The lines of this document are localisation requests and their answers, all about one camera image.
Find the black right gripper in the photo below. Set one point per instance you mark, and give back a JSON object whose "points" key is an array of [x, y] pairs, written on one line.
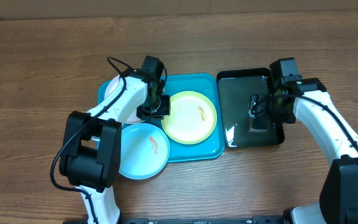
{"points": [[258, 113]]}

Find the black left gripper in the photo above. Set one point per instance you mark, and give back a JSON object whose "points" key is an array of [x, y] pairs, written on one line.
{"points": [[164, 110]]}

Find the white plate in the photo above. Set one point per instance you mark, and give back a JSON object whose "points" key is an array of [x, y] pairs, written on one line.
{"points": [[123, 110]]}

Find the yellow plate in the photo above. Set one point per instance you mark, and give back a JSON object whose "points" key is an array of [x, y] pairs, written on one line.
{"points": [[192, 118]]}

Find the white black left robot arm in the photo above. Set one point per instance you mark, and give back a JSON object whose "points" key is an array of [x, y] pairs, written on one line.
{"points": [[88, 161]]}

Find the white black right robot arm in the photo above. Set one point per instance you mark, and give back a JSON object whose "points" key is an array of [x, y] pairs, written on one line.
{"points": [[338, 200]]}

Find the black water-filled tray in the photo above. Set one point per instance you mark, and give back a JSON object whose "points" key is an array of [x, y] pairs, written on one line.
{"points": [[235, 88]]}

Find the teal plastic serving tray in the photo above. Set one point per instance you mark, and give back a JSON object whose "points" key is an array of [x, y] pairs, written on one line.
{"points": [[213, 146]]}

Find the light blue plate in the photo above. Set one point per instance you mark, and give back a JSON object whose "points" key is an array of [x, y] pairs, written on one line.
{"points": [[145, 150]]}

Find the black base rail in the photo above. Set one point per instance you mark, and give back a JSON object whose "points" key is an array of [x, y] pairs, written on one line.
{"points": [[259, 219]]}

